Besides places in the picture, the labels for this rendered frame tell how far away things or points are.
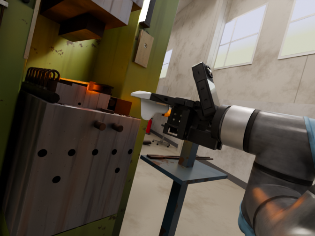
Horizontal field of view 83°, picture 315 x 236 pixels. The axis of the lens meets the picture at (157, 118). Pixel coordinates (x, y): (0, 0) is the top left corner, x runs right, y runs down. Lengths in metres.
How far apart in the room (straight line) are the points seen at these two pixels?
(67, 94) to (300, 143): 0.62
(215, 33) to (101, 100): 4.68
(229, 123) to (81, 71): 1.03
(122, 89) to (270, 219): 0.84
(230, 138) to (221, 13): 5.21
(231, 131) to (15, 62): 0.69
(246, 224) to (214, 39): 4.96
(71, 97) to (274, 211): 0.62
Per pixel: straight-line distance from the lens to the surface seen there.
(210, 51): 5.02
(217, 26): 5.30
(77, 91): 0.68
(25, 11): 0.80
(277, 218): 0.22
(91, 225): 0.88
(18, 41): 0.78
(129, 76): 0.97
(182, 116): 0.35
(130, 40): 1.03
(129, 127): 0.76
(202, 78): 0.36
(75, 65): 1.20
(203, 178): 0.89
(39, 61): 1.14
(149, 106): 0.38
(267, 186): 0.30
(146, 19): 1.02
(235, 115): 0.32
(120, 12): 0.79
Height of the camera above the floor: 0.97
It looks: 2 degrees down
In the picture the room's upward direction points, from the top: 14 degrees clockwise
